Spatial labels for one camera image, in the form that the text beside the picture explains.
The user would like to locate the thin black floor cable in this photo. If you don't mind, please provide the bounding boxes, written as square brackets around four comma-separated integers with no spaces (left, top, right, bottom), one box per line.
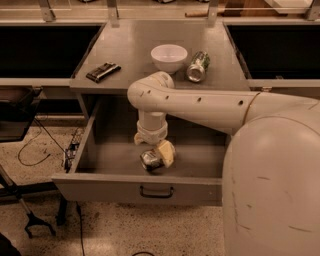
[17,116,68,168]

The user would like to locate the metal railing post right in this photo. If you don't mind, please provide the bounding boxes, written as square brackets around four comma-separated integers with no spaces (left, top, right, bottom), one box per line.
[207,0,219,27]

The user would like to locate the metal railing post middle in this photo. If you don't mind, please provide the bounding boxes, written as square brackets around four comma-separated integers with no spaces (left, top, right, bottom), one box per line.
[106,0,119,28]

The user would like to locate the green can on counter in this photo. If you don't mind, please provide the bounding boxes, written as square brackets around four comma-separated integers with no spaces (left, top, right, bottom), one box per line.
[186,51,210,83]

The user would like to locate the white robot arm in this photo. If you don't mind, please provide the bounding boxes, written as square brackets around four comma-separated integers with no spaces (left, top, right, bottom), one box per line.
[127,72,320,256]

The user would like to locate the grey counter cabinet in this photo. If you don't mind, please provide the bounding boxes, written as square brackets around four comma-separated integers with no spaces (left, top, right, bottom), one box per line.
[70,20,249,117]

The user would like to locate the black tripod stand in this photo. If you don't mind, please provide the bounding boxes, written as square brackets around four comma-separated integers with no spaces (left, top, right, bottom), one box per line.
[0,165,58,239]

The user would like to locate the black drawer handle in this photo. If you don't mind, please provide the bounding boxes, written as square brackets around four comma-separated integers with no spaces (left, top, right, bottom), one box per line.
[139,186,174,199]

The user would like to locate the metal railing post left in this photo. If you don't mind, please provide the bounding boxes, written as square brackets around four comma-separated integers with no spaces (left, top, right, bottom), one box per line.
[38,0,56,22]

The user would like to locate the power strip on floor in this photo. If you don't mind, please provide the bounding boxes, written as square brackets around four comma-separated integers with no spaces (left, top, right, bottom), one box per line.
[63,134,81,173]

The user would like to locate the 7up can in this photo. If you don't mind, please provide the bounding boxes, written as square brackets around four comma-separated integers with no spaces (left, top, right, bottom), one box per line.
[140,150,164,172]

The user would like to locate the grey open top drawer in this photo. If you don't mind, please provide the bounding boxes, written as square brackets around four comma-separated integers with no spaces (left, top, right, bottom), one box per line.
[52,95,227,206]

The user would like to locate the metal railing post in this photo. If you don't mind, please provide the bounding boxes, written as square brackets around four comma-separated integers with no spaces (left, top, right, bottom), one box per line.
[38,0,56,22]
[207,0,219,27]
[106,0,119,28]

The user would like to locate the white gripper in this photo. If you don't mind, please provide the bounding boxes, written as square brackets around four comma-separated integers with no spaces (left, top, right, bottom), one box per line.
[134,122,176,168]

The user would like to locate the black snack bar packet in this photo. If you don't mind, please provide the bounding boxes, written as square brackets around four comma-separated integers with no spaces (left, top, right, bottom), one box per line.
[86,63,121,83]

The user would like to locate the black bin at left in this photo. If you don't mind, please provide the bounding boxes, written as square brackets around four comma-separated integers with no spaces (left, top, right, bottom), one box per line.
[0,86,42,143]

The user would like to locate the white bowl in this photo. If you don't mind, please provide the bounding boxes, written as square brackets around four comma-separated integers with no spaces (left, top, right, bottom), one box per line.
[151,44,188,74]

